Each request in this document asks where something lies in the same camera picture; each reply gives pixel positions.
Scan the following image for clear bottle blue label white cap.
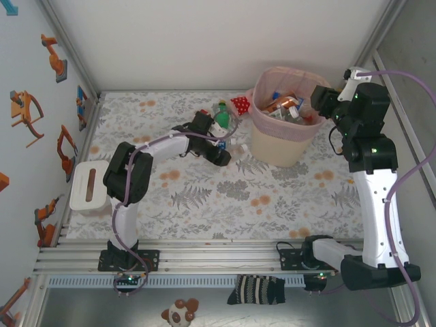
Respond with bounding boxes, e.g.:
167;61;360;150
217;136;239;151

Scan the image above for brown label bottle white cap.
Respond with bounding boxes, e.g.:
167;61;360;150
260;95;300;115

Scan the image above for clear unlabelled bottle white cap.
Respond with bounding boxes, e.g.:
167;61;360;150
226;142;249;157

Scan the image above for translucent bin liner bag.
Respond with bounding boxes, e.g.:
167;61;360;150
251;66;332;144

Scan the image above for green bottle yellow cap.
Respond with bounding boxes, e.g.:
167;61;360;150
215;101;234;129

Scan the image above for pink plush toy polka dots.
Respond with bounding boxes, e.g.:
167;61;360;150
230;89;255;119

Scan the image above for pink laundry basket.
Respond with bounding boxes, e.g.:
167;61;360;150
251;66;332;168

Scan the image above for floral tablecloth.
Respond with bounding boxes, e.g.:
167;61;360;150
66;90;379;241

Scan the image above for white tissue box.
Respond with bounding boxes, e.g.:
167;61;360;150
69;160;112;218

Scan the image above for black white striped sock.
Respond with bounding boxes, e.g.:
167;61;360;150
226;274;286;306

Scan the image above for brown white plush toy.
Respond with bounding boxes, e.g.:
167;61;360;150
160;298;200;327

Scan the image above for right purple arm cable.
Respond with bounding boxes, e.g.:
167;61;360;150
308;69;435;324

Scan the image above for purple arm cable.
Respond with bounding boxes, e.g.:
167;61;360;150
308;69;435;324
112;115;240;255

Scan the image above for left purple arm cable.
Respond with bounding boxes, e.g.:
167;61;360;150
112;115;240;255

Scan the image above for aluminium frame rails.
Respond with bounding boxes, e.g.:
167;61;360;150
33;238;411;273

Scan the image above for blue orange wall decoration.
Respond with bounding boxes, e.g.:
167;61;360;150
75;84;90;132

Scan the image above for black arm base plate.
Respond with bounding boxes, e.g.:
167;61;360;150
97;249;161;273
279;248;341;273

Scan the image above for white slotted cable duct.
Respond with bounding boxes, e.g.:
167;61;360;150
46;274;306;289

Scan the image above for orange claw wall decoration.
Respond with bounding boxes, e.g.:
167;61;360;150
9;90;45;149

